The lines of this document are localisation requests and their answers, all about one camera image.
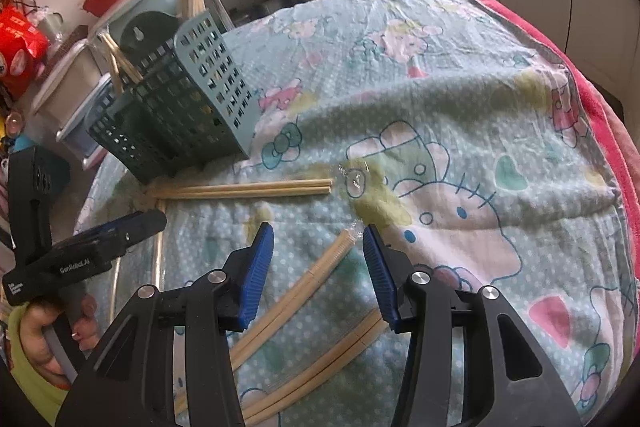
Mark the red plastic bag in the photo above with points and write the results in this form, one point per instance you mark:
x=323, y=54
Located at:
x=20, y=47

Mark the bare bamboo chopstick pair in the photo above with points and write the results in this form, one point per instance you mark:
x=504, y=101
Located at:
x=131, y=72
x=111, y=62

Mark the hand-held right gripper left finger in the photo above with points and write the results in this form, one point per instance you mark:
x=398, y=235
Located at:
x=257, y=274

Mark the person's left hand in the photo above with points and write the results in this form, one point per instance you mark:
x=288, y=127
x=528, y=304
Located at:
x=35, y=337

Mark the dark wicker basket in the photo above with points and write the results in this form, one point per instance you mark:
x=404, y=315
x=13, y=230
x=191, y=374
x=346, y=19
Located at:
x=70, y=44

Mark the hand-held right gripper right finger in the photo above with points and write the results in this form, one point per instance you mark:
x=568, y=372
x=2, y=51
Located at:
x=377, y=279

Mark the lavender plastic drawer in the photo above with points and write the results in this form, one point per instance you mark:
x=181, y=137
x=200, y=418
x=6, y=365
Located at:
x=80, y=134

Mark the clear glass cup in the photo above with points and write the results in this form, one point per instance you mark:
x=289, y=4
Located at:
x=50, y=26

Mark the green plastic utensil holder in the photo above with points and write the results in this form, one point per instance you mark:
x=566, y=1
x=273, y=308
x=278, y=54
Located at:
x=200, y=107

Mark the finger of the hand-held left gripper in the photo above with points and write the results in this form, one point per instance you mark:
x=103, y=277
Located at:
x=140, y=224

